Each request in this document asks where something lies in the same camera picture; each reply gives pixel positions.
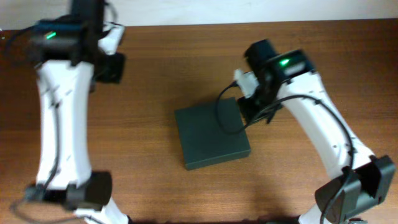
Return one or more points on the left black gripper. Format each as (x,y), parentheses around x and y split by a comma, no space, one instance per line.
(112,68)

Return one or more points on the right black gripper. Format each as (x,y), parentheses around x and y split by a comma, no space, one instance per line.
(252,107)

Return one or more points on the black gift box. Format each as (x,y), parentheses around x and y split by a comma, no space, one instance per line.
(202,140)

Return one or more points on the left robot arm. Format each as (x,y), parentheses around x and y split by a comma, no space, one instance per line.
(74,52)

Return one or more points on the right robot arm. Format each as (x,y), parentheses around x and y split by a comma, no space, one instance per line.
(359,180)

